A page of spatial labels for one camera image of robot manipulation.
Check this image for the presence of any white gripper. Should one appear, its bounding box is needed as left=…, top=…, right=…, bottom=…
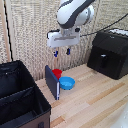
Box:
left=46, top=27, right=81, bottom=58

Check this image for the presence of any blue bowl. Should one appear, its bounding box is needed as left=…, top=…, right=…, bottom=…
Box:
left=58, top=76, right=76, bottom=91

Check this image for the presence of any black air fryer drawer with handle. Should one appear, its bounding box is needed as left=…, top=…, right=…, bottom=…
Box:
left=87, top=45, right=117, bottom=80

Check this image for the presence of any black air fryer body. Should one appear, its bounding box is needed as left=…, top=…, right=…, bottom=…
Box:
left=87, top=28, right=128, bottom=81

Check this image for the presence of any red cup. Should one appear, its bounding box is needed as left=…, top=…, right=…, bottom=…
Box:
left=51, top=68, right=64, bottom=81

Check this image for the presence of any dark blue binder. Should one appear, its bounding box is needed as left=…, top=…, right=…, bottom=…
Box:
left=44, top=64, right=61, bottom=101

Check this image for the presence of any beige woven folding screen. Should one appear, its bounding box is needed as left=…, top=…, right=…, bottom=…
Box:
left=0, top=0, right=128, bottom=82

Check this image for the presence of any black fabric storage box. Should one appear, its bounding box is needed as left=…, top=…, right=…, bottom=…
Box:
left=0, top=59, right=52, bottom=128

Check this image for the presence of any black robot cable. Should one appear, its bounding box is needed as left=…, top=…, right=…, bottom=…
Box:
left=79, top=12, right=128, bottom=38

